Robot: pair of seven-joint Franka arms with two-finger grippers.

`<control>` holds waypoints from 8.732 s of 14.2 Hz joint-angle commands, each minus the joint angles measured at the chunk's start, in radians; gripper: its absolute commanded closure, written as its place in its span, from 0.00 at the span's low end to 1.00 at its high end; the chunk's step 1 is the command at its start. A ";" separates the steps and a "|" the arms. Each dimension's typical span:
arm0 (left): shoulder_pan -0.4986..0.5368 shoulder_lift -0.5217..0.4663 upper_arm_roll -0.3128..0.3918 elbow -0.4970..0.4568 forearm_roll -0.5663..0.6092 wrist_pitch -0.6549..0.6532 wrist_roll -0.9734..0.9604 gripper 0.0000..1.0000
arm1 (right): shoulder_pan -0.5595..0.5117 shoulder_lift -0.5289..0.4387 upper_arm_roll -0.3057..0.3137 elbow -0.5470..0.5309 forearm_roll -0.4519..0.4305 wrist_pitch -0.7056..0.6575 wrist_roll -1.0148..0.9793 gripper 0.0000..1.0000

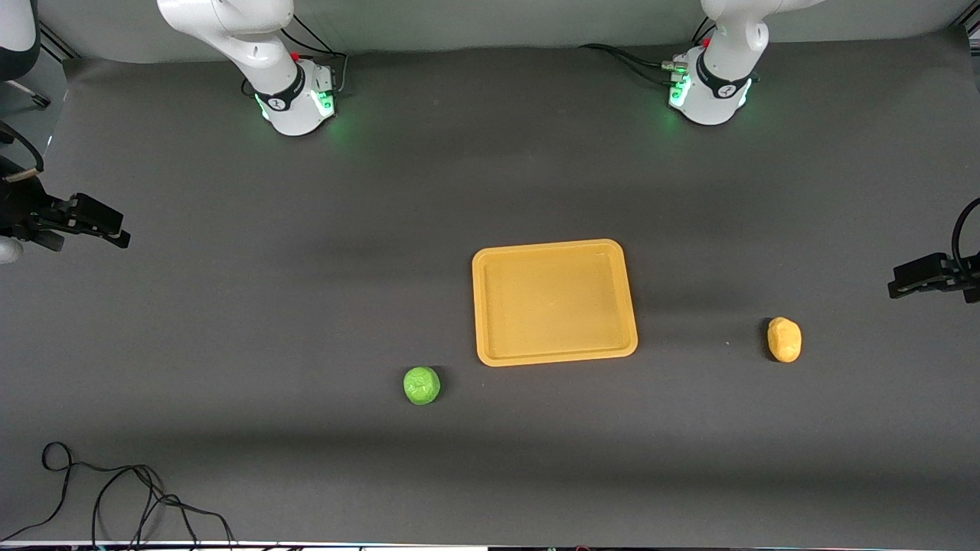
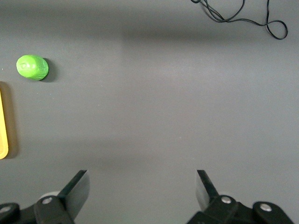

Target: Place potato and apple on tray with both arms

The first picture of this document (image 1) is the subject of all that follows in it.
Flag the yellow potato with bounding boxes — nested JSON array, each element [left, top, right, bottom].
[[767, 316, 802, 364]]

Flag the green apple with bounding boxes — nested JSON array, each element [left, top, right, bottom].
[[403, 366, 442, 406]]

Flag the yellow plastic tray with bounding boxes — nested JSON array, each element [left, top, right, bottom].
[[472, 239, 639, 367]]

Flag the dark grey table cover sheet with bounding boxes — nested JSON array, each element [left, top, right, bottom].
[[0, 26, 980, 549]]

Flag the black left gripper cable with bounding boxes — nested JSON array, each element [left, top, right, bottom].
[[952, 197, 980, 265]]

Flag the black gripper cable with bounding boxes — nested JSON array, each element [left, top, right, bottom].
[[952, 197, 980, 265], [0, 121, 45, 181]]

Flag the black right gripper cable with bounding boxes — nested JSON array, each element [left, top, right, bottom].
[[0, 121, 45, 181]]

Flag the aluminium frame rail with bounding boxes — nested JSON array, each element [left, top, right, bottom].
[[37, 21, 82, 62]]

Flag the thin black loose cable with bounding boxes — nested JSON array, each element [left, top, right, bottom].
[[0, 442, 237, 551]]

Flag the black right arm base cables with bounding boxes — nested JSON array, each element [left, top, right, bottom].
[[241, 14, 350, 99]]

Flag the black arm base cables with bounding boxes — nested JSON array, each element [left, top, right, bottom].
[[241, 14, 350, 99], [579, 17, 717, 86]]

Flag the black left arm base cables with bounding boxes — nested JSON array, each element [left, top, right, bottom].
[[579, 17, 717, 86]]

